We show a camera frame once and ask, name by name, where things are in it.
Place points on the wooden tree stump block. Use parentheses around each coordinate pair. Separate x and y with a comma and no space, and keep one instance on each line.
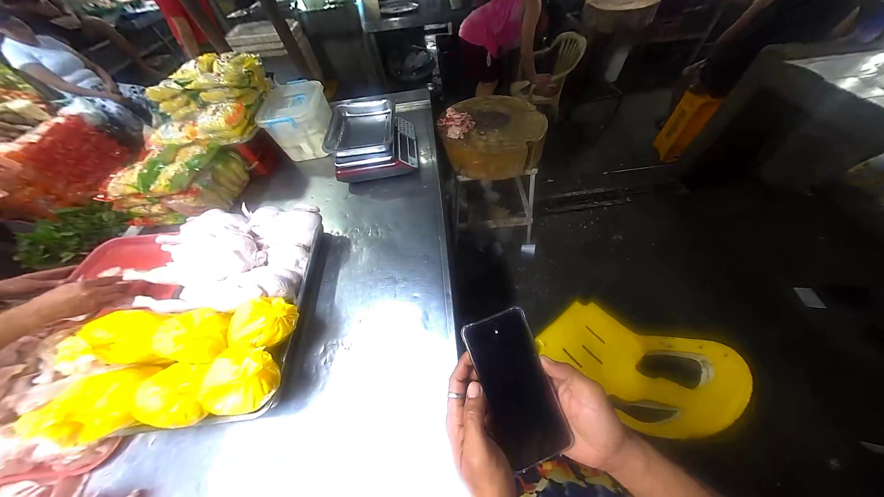
(621,10)

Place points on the person's right hand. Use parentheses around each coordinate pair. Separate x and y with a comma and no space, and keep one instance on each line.
(592,414)

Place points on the pile of yellow plastic bags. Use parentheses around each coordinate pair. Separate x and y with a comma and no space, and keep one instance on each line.
(169,397)

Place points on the person's right thumb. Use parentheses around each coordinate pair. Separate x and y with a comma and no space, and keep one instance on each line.
(561,373)

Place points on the person's left fingers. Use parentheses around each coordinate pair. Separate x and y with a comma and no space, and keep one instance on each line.
(455,400)

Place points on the person's left thumb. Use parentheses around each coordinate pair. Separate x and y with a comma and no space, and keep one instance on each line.
(474,414)

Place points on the white wooden stand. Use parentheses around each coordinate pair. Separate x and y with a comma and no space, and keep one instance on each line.
(530,200)

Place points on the round wooden chopping block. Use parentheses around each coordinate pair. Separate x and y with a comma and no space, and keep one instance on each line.
(507,152)

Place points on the black smartphone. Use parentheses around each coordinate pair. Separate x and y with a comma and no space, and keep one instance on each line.
(518,393)

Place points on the large metal tray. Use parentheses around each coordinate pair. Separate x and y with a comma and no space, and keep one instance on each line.
(293,317)

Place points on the white foam box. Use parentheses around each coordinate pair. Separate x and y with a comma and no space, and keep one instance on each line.
(262,41)

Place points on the clear plastic container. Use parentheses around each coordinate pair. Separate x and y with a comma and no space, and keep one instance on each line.
(297,124)

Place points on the beige plastic chair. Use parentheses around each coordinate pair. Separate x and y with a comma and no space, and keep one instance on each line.
(570,59)

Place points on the pile of raw chicken pieces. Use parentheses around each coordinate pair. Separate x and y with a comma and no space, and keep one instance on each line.
(21,369)

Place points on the grey concrete counter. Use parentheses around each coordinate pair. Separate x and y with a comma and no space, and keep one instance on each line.
(794,103)

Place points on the person's left hand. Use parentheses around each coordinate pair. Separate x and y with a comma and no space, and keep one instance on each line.
(487,459)

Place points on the pile of raw meat scraps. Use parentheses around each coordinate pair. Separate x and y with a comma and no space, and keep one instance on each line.
(456,123)

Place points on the digital scale with metal pan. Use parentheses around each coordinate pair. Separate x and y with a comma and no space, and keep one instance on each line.
(376,148)

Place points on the orange-yellow plastic crate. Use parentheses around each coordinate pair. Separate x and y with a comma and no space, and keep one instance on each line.
(685,124)

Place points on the pile of whole raw chickens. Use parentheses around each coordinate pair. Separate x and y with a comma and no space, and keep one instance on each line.
(221,248)

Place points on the pink plastic basin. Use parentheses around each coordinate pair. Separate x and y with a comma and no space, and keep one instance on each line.
(97,459)

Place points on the red plastic crate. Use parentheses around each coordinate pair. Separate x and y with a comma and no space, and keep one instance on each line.
(261,153)

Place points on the pile of red bagged vegetables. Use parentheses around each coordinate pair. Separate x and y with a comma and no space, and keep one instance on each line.
(65,162)

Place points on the red plastic tray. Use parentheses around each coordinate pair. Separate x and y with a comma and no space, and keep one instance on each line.
(121,254)

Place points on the yellow plastic chair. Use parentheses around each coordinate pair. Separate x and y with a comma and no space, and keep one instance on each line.
(680,400)

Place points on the bunch of green leaves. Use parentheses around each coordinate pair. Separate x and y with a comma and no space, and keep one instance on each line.
(62,238)

